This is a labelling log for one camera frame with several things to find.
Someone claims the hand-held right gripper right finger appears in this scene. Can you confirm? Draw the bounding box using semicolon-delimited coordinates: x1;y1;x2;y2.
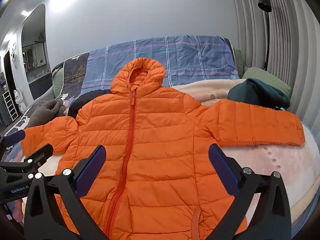
204;143;293;240

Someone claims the arched wall niche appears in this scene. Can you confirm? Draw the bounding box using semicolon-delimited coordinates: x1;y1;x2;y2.
21;4;53;100

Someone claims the dark teal garment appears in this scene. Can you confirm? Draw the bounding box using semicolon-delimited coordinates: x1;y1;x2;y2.
227;78;290;110

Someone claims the brown fleece garment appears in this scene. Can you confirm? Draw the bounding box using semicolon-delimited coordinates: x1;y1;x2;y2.
25;99;67;129

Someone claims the white cat figurine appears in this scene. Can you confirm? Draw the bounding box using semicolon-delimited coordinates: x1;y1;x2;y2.
14;87;25;113

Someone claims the grey curtain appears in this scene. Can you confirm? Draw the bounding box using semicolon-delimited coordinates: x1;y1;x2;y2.
230;0;320;130

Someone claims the green pillow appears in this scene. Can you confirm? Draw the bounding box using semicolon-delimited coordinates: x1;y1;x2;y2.
51;69;64;98
241;67;292;98

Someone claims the black floor lamp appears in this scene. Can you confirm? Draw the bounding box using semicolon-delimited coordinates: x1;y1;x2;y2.
257;0;273;72

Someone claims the blue plaid quilt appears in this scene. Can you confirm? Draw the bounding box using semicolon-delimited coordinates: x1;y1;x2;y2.
81;35;238;90

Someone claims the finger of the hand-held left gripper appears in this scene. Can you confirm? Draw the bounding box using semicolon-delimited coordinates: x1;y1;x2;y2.
0;144;54;180
0;131;26;162

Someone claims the bear printed blanket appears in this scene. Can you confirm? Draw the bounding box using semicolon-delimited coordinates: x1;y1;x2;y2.
5;79;320;240

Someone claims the orange puffer jacket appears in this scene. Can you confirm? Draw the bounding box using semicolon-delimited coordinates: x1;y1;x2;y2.
21;57;306;240

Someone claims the black garment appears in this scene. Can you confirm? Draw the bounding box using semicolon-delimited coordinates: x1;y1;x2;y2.
68;89;112;118

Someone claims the white ladder rack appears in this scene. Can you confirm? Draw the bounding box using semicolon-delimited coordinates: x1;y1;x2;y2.
2;90;18;123

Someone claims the pink cloth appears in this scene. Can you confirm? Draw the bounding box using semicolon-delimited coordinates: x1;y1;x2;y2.
11;200;25;222

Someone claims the dark floral quilt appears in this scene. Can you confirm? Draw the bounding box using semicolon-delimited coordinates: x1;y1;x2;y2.
7;52;90;135

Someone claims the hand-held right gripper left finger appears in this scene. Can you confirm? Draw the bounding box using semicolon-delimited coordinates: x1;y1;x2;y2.
24;144;108;240

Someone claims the white wall decoration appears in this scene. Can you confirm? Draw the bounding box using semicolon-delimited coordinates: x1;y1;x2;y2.
10;44;18;68

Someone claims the green headboard cushion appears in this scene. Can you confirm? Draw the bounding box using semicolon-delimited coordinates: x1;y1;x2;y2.
234;47;244;78

